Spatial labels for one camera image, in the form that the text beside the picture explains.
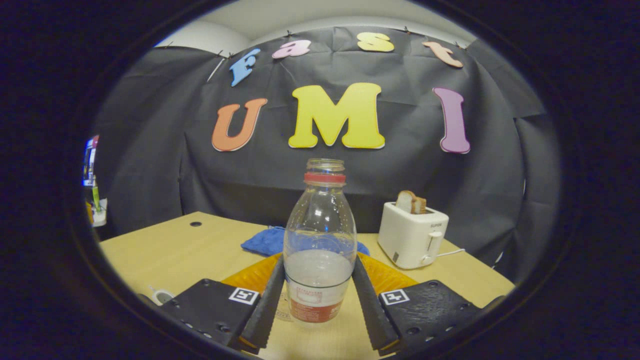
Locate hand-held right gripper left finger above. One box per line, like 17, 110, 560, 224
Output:
159, 252, 286, 350

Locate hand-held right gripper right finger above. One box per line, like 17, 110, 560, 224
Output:
351, 253, 484, 352

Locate clear plastic water bottle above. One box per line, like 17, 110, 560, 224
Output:
283, 158, 358, 325

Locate white teacup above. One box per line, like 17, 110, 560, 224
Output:
151, 288, 177, 306

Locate blue towel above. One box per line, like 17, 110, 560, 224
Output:
241, 226, 371, 257

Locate white toaster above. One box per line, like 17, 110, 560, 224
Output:
377, 201, 450, 270

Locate black backdrop cloth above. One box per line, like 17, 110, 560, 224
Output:
92, 25, 558, 286

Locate computer monitor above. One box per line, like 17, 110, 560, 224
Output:
82, 135, 100, 187

